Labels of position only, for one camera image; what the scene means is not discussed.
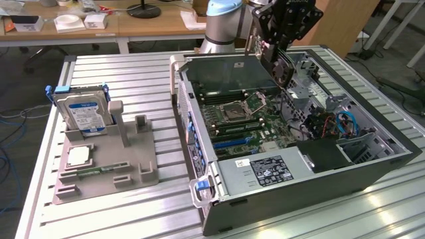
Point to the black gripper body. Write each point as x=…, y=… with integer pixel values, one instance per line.
x=291, y=20

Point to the graphics card with fan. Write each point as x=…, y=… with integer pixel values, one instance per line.
x=282, y=72

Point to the wooden cabinet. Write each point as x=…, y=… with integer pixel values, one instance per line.
x=346, y=25

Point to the cardboard box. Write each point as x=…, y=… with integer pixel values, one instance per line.
x=201, y=7

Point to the white booklet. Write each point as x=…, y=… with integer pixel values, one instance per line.
x=193, y=21

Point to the metal socket cover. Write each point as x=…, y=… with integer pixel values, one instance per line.
x=258, y=102

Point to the metal drive cage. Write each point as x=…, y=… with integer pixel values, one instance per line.
x=299, y=104

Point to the CPU socket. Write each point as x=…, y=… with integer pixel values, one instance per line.
x=234, y=110

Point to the black lamp base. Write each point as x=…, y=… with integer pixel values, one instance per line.
x=145, y=12

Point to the black floor stand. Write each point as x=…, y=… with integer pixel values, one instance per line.
x=402, y=85

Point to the green motherboard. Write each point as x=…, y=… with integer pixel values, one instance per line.
x=270, y=124

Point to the black RAM stick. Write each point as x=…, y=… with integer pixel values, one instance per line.
x=239, y=126

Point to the long blue expansion slot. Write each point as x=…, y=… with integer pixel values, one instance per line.
x=233, y=143

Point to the small white labelled box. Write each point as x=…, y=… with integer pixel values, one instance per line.
x=95, y=22

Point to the black plastic shroud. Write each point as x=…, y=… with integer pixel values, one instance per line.
x=322, y=154

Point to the grey disk bay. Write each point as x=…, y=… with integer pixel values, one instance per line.
x=362, y=149

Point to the grey power supply unit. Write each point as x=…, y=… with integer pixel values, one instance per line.
x=239, y=179

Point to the hard disk with blue caddy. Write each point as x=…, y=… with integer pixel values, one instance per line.
x=83, y=112

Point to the blue case latch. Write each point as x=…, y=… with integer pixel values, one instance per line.
x=201, y=186

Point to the black office chair base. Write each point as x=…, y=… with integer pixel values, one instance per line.
x=41, y=53

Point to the wooden desk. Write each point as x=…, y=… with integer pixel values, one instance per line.
x=34, y=35

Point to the grey parts rack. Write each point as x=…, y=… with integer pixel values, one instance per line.
x=110, y=154

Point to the black open PC case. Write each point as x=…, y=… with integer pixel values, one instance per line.
x=299, y=199

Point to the black and white box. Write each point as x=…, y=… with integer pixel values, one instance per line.
x=27, y=23

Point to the orange box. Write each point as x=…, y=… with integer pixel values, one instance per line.
x=10, y=26

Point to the silver CPU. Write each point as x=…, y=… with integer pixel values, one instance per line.
x=79, y=155

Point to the green RAM stick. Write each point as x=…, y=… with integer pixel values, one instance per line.
x=99, y=169

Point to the white table frame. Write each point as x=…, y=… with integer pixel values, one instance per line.
x=382, y=25

